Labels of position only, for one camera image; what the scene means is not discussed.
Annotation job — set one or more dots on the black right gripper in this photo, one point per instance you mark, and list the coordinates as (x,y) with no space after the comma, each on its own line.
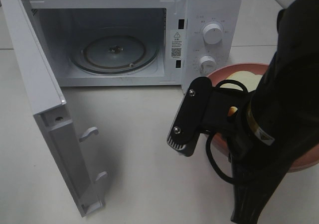
(223,111)

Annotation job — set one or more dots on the pink plate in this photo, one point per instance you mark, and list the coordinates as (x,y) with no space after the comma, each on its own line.
(309,159)

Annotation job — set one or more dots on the white bread sandwich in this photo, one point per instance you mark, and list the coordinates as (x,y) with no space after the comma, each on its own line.
(248,79)

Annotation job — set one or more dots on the white microwave door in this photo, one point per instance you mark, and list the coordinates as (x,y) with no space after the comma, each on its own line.
(49,106)

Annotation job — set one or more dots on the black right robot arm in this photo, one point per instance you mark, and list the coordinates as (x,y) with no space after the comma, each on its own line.
(268,129)

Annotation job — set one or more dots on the white upper power knob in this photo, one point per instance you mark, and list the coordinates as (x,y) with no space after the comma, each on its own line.
(212,33)

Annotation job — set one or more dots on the white warning label sticker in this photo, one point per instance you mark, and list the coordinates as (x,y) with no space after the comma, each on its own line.
(176,44)

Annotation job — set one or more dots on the glass turntable plate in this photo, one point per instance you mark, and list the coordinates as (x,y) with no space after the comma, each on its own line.
(115,50)

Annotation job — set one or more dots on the white microwave oven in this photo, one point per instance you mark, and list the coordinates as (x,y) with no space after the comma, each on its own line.
(62,20)

